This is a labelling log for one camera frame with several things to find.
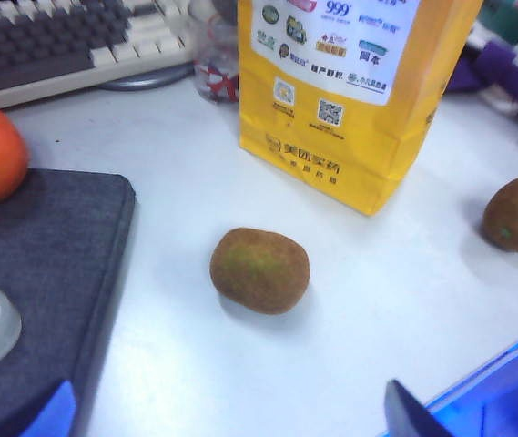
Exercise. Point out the purple cloth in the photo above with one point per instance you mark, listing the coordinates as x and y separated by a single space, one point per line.
504 73

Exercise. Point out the brown kiwifruit with green patch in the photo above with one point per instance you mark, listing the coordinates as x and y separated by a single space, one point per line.
259 271

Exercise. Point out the clear plastic bottle red label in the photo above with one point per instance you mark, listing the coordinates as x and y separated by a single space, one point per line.
215 59

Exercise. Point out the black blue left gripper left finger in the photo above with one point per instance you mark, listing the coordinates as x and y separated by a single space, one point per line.
60 409

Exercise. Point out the dark grey fabric mat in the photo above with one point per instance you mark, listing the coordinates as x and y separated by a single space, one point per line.
44 255

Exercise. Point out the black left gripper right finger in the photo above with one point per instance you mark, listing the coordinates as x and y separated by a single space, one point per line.
404 414

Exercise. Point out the blue plastic box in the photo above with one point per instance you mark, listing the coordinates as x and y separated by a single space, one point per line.
500 387

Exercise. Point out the grey and beige keyboard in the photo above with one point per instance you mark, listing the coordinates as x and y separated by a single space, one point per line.
49 41

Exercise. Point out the yellow printed paper bag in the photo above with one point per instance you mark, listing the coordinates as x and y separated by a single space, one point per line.
331 136

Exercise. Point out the computer monitor with grey stand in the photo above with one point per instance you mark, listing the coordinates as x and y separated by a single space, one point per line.
140 81

